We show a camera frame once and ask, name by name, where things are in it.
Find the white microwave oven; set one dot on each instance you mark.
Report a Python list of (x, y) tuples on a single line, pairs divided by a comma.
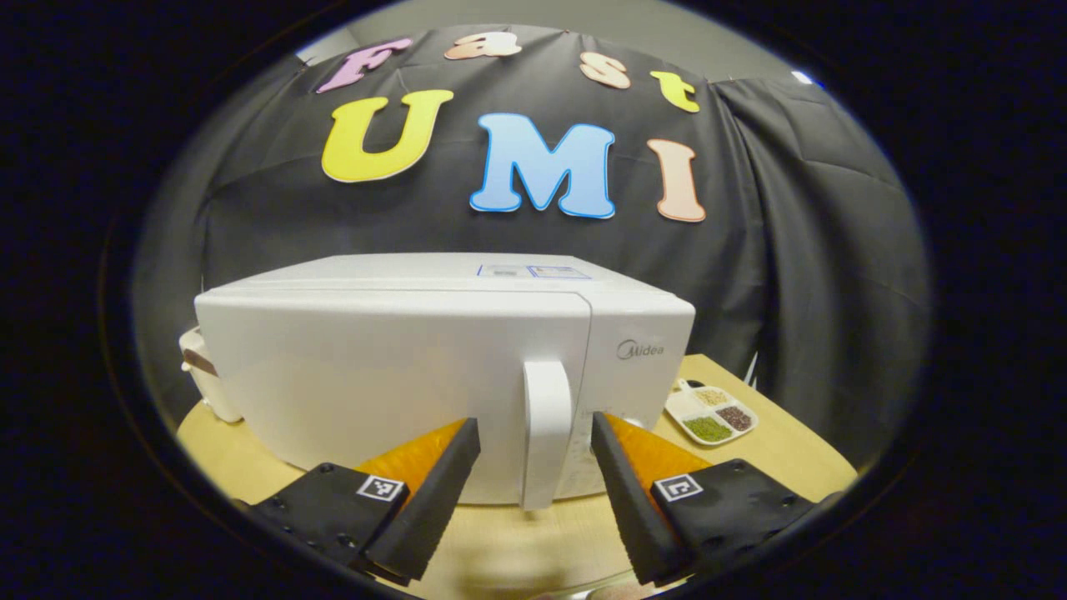
[(375, 375)]

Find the white divided tray with grains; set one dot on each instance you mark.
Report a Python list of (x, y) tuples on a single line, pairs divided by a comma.
[(713, 412)]

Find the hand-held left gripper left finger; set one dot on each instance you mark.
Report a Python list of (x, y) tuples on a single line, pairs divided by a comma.
[(429, 508)]

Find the white toaster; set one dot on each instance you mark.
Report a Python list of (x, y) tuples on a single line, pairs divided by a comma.
[(208, 396)]

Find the black backdrop cloth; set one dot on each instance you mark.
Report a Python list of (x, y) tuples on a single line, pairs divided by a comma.
[(792, 250)]

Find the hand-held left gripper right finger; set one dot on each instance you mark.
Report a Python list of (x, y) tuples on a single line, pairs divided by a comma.
[(638, 517)]

